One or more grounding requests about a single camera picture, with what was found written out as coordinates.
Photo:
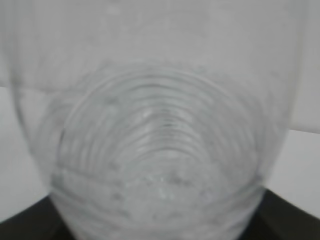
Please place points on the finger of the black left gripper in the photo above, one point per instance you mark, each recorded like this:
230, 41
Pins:
41, 221
277, 219

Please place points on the clear plastic water bottle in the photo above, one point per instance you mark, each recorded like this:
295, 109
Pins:
153, 119

